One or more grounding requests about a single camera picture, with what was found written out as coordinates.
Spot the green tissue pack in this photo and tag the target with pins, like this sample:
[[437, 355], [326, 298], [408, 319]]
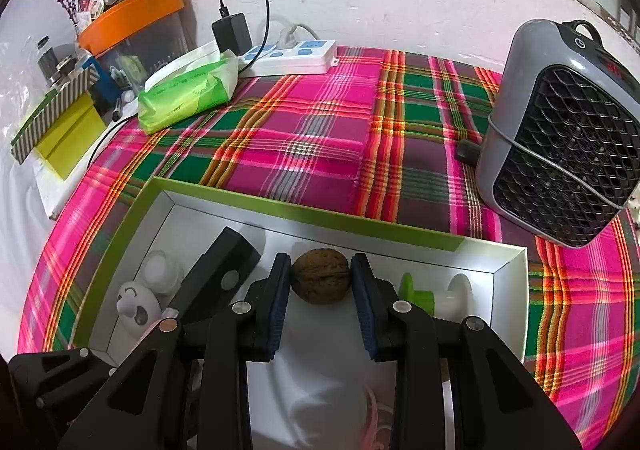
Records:
[[185, 95]]

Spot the striped cardboard box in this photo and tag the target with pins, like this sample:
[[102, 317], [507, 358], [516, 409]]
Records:
[[55, 105]]

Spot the clear storage container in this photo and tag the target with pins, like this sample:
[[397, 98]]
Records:
[[150, 50]]

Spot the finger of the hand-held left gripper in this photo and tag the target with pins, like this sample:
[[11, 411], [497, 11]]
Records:
[[65, 390]]

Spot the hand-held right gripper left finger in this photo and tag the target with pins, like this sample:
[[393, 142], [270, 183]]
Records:
[[279, 300]]

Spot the yellow-green box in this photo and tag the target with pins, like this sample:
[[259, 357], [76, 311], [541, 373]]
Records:
[[70, 140]]

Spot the plaid cloth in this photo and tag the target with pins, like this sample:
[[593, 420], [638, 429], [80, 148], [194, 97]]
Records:
[[325, 130]]

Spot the white plastic jar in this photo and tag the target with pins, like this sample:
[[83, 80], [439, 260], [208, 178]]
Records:
[[160, 272]]

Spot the brown walnut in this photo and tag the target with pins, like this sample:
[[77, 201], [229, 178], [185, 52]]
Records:
[[320, 277]]

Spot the pink u-shaped clip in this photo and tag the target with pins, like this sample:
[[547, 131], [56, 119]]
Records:
[[372, 410]]

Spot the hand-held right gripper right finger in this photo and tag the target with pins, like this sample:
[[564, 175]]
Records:
[[362, 310]]

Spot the black power adapter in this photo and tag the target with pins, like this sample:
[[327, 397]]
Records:
[[232, 33]]

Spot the grey space heater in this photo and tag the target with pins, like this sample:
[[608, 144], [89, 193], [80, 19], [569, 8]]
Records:
[[520, 80]]

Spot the pile of paper packets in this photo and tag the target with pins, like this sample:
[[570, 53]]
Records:
[[90, 5]]

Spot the white power strip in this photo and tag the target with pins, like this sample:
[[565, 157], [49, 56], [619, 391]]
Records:
[[300, 61]]

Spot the green white cardboard box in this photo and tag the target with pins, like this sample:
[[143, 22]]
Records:
[[325, 380]]

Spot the white round cartoon gadget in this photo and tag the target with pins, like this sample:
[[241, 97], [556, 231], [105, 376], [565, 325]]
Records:
[[135, 310]]

